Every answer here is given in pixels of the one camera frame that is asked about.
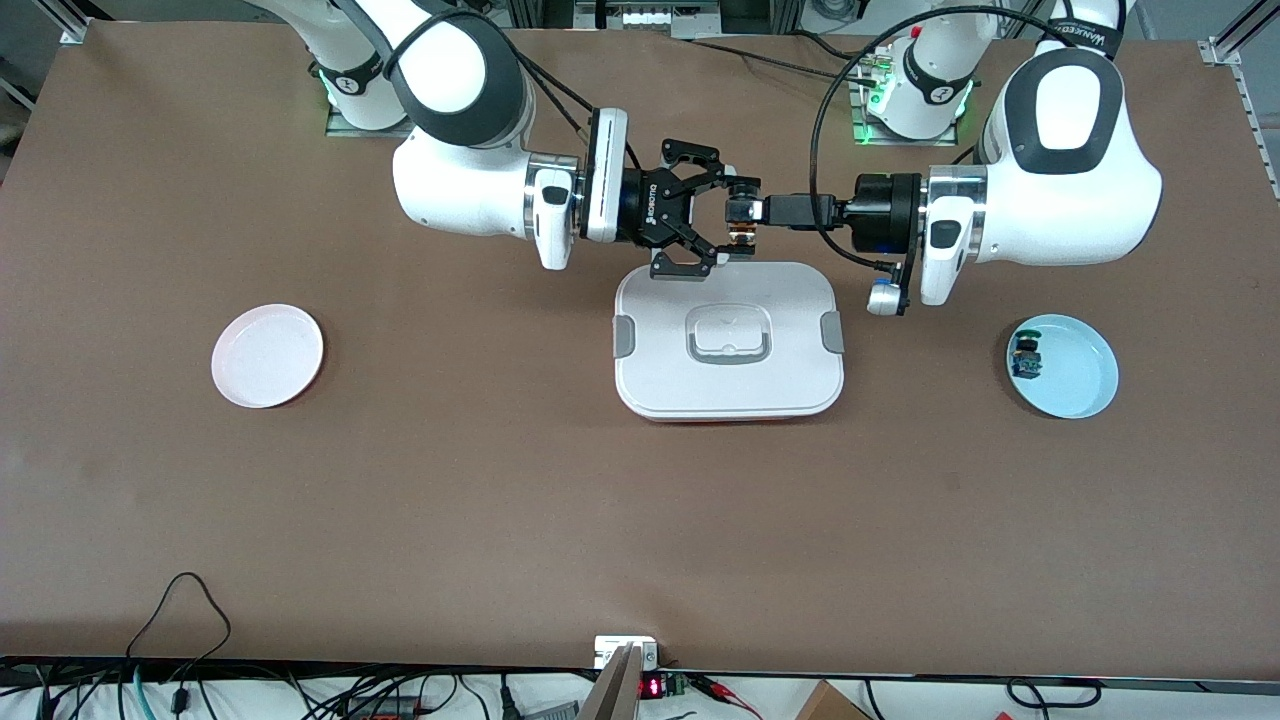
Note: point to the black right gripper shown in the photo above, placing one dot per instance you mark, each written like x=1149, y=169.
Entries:
x=643, y=210

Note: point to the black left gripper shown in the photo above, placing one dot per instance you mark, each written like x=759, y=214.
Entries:
x=878, y=212

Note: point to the orange push-button switch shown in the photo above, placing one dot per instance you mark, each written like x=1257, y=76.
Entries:
x=742, y=240

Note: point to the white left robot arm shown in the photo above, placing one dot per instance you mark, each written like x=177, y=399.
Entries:
x=1060, y=200

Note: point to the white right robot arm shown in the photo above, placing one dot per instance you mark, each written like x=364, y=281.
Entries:
x=450, y=190

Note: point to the white lunch box grey clips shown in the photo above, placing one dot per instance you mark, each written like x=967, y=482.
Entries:
x=730, y=385

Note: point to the white power strip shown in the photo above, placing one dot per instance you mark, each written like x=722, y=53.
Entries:
x=650, y=17

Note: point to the light blue round plate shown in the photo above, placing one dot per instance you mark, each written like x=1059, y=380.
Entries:
x=1078, y=370

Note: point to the pink round plate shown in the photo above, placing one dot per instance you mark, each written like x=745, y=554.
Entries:
x=267, y=357

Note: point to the red digit display board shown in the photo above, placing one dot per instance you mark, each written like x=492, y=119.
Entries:
x=652, y=687

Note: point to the red and black clip leads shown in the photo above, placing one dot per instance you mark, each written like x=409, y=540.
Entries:
x=725, y=692

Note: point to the brown cardboard box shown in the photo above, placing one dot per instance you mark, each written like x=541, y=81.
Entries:
x=830, y=703

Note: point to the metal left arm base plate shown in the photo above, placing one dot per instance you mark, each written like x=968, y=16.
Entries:
x=868, y=138

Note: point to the green push-button switch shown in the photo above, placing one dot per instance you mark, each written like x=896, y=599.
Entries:
x=1026, y=355

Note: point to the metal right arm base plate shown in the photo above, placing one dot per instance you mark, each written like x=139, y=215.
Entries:
x=345, y=128

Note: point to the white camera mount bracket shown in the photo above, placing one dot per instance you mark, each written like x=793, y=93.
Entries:
x=610, y=648

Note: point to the aluminium frame profile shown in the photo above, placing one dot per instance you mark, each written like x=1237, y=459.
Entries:
x=1245, y=100

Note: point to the grey slanted metal post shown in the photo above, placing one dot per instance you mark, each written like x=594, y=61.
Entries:
x=612, y=690

